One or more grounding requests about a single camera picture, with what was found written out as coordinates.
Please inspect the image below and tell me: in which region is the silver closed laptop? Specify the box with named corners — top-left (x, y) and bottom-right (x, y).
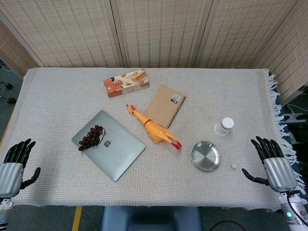
top-left (71, 110), bottom-right (147, 182)

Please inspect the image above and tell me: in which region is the white woven fringed tablecloth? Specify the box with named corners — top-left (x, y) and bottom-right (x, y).
top-left (0, 67), bottom-right (304, 213)

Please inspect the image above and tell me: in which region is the brown spiral notebook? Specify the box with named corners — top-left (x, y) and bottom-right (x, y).
top-left (142, 85), bottom-right (187, 129)

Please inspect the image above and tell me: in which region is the dark red grape bunch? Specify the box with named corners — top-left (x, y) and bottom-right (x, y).
top-left (78, 125), bottom-right (108, 152)

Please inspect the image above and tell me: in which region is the yellow rubber chicken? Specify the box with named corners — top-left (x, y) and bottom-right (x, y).
top-left (126, 103), bottom-right (182, 151)

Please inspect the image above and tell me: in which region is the orange cookie box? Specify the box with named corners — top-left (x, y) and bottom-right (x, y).
top-left (103, 69), bottom-right (150, 99)

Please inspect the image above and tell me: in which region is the black caster chair base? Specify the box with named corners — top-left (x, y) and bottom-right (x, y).
top-left (0, 80), bottom-right (17, 104)

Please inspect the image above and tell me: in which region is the white metal stand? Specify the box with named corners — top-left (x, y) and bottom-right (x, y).
top-left (283, 103), bottom-right (306, 124)

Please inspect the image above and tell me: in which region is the dark blue under cloth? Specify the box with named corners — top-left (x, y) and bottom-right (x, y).
top-left (266, 69), bottom-right (298, 145)

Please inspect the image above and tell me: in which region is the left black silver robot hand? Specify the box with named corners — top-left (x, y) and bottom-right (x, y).
top-left (0, 138), bottom-right (41, 198)

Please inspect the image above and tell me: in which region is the blue padded base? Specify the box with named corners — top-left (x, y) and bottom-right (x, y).
top-left (100, 206), bottom-right (203, 231)

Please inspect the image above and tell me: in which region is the round steel dish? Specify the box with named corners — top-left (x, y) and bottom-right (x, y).
top-left (191, 141), bottom-right (221, 172)

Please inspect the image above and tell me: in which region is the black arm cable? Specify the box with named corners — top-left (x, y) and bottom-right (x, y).
top-left (211, 189), bottom-right (303, 231)

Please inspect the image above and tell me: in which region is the woven bamboo screen panel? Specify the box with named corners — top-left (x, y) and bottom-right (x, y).
top-left (110, 0), bottom-right (215, 69)
top-left (0, 0), bottom-right (124, 68)
top-left (194, 0), bottom-right (301, 69)
top-left (0, 19), bottom-right (41, 77)
top-left (252, 0), bottom-right (308, 106)

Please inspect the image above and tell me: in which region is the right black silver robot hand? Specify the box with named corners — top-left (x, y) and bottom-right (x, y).
top-left (241, 136), bottom-right (298, 193)

